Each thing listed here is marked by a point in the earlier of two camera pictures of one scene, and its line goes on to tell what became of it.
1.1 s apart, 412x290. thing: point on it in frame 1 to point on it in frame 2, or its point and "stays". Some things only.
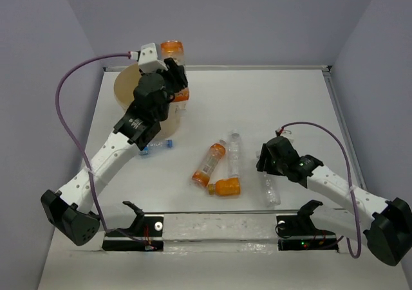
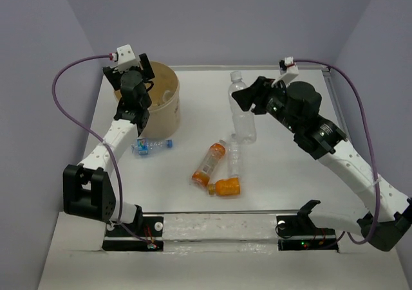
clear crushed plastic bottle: [234, 154] stays
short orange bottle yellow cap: [228, 186] stays
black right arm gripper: [264, 154] to [255, 93]
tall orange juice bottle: [216, 152] stays
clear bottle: [272, 191] to [243, 123]
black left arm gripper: [177, 74] to [146, 74]
